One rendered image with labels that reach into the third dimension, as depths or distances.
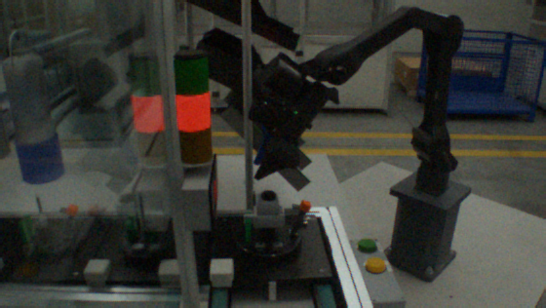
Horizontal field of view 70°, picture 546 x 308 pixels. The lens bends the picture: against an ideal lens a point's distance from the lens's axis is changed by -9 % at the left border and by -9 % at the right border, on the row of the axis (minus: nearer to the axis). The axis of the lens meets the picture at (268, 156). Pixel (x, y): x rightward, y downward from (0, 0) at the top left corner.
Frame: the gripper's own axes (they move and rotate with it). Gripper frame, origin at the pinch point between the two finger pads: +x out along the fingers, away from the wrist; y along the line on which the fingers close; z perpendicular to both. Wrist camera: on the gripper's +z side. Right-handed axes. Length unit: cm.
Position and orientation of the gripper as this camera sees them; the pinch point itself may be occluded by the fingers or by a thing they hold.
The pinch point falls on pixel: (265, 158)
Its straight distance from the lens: 84.4
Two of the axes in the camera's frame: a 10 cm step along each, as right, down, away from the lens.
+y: 0.5, 4.0, -9.2
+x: -5.8, 7.6, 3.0
